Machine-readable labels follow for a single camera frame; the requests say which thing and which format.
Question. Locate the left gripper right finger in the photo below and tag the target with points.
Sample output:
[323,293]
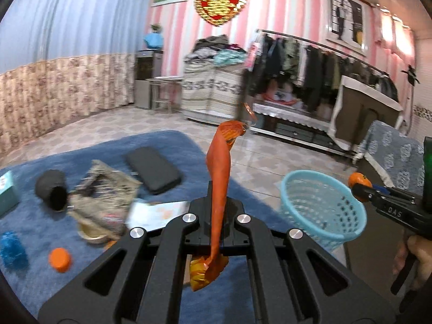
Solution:
[294,280]

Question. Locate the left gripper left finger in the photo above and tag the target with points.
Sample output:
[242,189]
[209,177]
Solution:
[139,280]

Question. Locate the small orange mandarin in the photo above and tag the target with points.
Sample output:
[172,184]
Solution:
[358,178]

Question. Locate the light blue paper card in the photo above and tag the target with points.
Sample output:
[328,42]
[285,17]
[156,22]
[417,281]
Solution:
[150,216]

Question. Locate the grey printed snack bag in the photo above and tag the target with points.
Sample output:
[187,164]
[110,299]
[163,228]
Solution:
[103,198]

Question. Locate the person's right hand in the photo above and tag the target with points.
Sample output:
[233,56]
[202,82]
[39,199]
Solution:
[421,249]

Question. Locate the blue floral sofa cover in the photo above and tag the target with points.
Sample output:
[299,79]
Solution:
[397,159]

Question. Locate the small beige bowl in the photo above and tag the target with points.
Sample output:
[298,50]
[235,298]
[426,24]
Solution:
[92,234]

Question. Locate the light blue plastic basket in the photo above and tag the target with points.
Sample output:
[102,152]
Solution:
[323,207]

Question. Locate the orange bottle cap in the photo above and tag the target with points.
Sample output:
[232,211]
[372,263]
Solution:
[60,259]

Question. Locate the black rectangular case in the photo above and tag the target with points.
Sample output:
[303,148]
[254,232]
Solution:
[154,170]

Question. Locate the blue textured table cloth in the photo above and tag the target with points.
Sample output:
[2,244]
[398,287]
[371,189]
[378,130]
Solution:
[125,232]

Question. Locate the blue scrubby ball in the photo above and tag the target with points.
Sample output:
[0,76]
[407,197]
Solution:
[13,254]

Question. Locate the low tv stand with lace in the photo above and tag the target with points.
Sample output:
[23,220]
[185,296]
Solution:
[295,126]

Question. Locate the teal small box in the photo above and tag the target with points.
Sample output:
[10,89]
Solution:
[9,196]

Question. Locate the hanging dark clothes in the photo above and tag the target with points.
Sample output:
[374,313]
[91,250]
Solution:
[314,70]

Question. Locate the metal clothes rack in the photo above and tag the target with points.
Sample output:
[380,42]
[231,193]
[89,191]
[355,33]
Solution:
[320,43]

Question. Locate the small metal folding table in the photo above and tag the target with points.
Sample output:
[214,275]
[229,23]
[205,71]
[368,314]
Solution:
[163,91]

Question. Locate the framed couple silhouette poster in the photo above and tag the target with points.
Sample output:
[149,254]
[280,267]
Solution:
[346,24]

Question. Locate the patterned cloth covered cabinet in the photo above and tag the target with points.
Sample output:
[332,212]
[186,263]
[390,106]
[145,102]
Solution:
[211,93]

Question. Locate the grey water dispenser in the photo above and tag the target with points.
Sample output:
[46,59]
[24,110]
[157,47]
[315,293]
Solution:
[148,65]

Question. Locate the pile of folded clothes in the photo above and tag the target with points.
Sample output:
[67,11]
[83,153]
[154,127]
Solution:
[216,50]

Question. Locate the blue and floral curtain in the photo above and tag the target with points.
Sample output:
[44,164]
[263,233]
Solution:
[62,60]

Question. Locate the red heart wall decoration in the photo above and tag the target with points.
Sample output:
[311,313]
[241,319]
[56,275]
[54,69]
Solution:
[219,12]

